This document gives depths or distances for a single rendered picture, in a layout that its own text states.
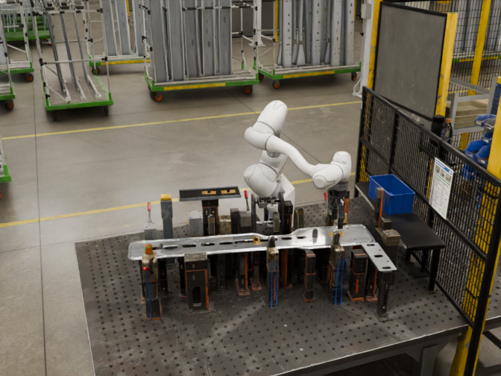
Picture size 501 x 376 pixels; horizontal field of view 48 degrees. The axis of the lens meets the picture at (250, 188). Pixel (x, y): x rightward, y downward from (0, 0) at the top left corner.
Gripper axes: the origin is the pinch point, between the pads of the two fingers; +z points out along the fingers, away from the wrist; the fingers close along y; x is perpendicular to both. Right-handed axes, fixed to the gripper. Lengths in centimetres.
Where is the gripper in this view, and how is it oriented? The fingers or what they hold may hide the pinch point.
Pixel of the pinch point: (337, 221)
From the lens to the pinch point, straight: 324.0
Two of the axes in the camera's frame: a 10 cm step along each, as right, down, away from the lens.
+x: 9.9, -0.6, 1.4
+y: 1.5, 4.1, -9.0
